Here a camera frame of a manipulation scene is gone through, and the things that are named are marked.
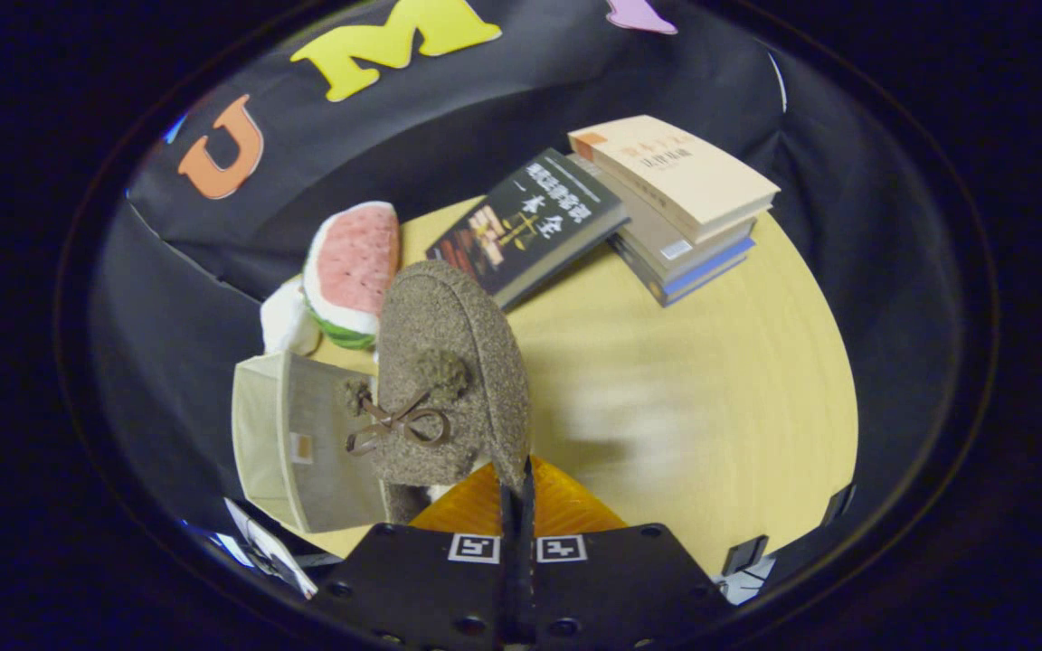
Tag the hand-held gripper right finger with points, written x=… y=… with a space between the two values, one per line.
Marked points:
x=620 y=588

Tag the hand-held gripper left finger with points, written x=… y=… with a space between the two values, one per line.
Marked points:
x=421 y=588

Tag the grey fabric storage box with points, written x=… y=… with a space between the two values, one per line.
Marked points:
x=313 y=488

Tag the brown fuzzy slipper shoe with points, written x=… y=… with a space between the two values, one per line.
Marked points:
x=449 y=316

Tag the white object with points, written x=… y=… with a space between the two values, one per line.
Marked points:
x=747 y=583

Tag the black table edge clip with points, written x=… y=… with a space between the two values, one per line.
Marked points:
x=839 y=504
x=745 y=555

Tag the white printed sheet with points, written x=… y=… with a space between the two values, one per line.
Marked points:
x=268 y=547

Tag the blue printed leaflet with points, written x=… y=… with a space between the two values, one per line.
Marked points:
x=213 y=542

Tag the white plush toy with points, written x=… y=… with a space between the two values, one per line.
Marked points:
x=288 y=321

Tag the blue cover book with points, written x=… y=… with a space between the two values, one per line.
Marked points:
x=702 y=276

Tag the watermelon slice plush toy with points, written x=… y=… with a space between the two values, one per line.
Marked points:
x=354 y=258

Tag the black backdrop cloth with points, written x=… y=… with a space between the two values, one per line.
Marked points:
x=168 y=344

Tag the pale book with white label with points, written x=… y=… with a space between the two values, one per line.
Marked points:
x=657 y=237

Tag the black cover book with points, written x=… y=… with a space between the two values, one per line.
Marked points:
x=530 y=221

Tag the beige cover book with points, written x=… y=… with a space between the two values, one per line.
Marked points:
x=675 y=167

